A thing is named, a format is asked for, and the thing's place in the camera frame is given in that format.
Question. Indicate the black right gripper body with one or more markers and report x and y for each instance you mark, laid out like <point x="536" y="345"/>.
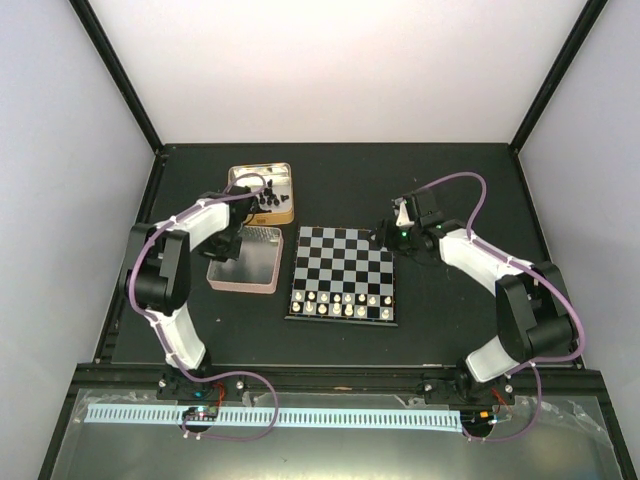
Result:
<point x="404" y="242"/>

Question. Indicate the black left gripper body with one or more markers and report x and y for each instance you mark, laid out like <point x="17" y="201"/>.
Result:
<point x="221" y="247"/>

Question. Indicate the black and grey chessboard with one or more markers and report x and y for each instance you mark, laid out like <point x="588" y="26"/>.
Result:
<point x="336" y="260"/>

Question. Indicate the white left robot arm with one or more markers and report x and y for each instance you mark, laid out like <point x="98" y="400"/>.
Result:
<point x="156" y="274"/>

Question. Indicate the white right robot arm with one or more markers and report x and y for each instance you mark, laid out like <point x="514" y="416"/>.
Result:
<point x="534" y="316"/>

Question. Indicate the pile of black chess pieces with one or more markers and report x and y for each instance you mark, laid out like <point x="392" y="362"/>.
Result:
<point x="274" y="198"/>

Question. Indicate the left controller circuit board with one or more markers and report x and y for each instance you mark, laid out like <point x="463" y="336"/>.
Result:
<point x="200" y="414"/>

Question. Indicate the controller circuit board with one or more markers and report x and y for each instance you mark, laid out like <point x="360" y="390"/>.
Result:
<point x="484" y="418"/>
<point x="200" y="414"/>

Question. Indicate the right controller circuit board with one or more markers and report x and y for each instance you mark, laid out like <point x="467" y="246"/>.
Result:
<point x="484" y="418"/>

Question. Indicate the pink metal tin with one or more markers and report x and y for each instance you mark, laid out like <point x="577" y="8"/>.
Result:
<point x="256" y="270"/>

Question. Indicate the gold metal tin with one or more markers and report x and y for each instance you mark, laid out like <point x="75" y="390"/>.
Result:
<point x="255" y="177"/>

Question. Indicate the black mounting rail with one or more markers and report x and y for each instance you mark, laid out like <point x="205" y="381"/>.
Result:
<point x="434" y="384"/>

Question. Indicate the light blue slotted cable duct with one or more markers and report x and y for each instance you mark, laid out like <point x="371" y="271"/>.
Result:
<point x="263" y="417"/>

